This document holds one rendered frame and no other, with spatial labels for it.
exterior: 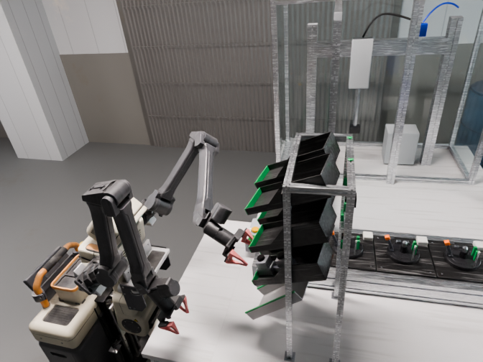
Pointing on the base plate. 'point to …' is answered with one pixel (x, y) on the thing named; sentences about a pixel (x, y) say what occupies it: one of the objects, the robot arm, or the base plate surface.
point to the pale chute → (276, 298)
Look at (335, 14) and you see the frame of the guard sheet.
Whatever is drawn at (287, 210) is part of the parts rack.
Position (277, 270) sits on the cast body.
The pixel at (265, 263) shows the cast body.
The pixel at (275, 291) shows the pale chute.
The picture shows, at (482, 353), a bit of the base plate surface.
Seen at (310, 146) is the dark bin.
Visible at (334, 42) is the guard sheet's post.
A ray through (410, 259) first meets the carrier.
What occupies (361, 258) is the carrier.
